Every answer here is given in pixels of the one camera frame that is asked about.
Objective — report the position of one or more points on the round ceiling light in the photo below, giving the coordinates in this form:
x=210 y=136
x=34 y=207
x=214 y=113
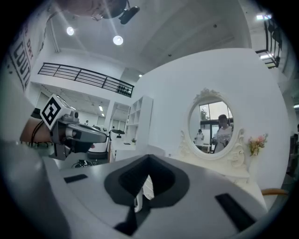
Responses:
x=70 y=30
x=118 y=40

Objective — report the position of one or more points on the white bookshelf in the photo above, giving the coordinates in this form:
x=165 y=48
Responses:
x=140 y=116

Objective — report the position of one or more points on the black balcony railing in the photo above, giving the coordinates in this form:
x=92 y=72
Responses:
x=86 y=75
x=272 y=42

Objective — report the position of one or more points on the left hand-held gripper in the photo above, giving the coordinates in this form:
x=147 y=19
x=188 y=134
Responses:
x=52 y=112

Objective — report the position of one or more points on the pink flower bouquet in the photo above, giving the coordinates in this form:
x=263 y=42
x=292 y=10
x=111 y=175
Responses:
x=257 y=142

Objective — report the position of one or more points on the person's left hand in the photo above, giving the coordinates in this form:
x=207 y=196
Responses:
x=93 y=146

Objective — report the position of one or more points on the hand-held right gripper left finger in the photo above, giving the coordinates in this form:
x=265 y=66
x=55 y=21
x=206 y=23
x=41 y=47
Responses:
x=88 y=198

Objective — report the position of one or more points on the white printed t-shirt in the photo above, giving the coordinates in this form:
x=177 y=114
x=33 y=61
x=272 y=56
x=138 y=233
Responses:
x=21 y=70

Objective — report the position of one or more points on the oval mirror with ornate frame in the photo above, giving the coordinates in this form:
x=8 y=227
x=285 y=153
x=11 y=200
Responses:
x=210 y=152

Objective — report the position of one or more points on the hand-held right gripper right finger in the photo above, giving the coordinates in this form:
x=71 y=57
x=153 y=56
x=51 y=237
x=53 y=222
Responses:
x=198 y=205

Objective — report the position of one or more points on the person's left forearm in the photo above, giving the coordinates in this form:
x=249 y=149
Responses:
x=26 y=131

